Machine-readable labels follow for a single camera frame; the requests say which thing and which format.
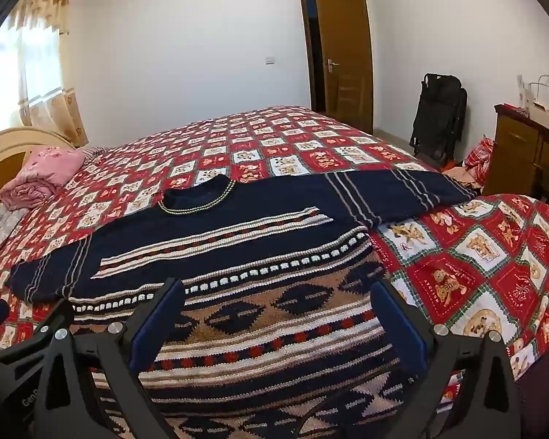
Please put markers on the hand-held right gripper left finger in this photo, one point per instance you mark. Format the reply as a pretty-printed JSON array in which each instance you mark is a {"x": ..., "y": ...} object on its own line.
[{"x": 158, "y": 324}]

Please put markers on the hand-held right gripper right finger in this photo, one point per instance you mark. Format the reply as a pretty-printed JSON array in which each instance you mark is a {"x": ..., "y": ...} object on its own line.
[{"x": 400, "y": 324}]

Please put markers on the navy patterned knit sweater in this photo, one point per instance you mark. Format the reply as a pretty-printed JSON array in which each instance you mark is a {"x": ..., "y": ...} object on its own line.
[{"x": 256, "y": 201}]

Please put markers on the cream wooden headboard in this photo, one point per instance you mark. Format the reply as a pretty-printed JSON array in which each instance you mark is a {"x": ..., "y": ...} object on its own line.
[{"x": 0, "y": 164}]

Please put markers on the pink folded blanket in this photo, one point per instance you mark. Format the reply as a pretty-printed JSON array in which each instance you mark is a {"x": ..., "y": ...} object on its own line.
[{"x": 41, "y": 169}]

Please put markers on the orange pink cloth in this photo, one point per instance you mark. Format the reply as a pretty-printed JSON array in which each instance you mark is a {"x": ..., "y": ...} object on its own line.
[{"x": 457, "y": 173}]

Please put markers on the red plaid cloth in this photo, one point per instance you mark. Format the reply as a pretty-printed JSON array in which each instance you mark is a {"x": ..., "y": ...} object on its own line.
[{"x": 478, "y": 158}]

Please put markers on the striped pillow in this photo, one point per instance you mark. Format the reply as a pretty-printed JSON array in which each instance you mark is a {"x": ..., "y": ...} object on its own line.
[{"x": 94, "y": 152}]

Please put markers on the brown wooden cabinet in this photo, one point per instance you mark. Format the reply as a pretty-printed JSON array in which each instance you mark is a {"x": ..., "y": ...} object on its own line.
[{"x": 517, "y": 155}]

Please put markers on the red printed bedspread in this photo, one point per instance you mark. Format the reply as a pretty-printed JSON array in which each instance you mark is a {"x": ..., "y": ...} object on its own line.
[{"x": 279, "y": 146}]

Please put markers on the beige patterned curtain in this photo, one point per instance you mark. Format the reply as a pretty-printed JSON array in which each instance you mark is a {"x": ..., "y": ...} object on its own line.
[{"x": 68, "y": 100}]

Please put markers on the white paper bag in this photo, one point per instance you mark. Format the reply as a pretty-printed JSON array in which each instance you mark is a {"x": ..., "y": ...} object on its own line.
[{"x": 546, "y": 116}]

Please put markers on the brown wooden door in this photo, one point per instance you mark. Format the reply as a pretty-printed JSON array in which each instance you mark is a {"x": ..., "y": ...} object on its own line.
[{"x": 347, "y": 55}]

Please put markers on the dark door frame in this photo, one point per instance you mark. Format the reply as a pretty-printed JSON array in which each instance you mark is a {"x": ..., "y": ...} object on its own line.
[{"x": 307, "y": 32}]

